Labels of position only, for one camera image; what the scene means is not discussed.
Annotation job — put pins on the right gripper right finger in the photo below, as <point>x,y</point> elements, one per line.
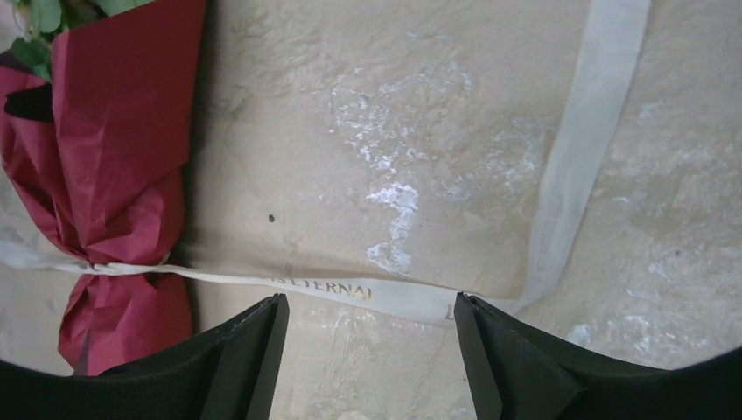
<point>516,371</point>

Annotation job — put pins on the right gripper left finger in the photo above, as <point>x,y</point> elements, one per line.
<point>227,372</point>

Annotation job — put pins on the dark red wrapping paper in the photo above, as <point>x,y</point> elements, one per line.
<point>96,156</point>

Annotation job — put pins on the cream ribbon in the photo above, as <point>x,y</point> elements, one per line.
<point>610,50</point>

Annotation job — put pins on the pale pink flower stem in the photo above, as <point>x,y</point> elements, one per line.
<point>42,21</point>

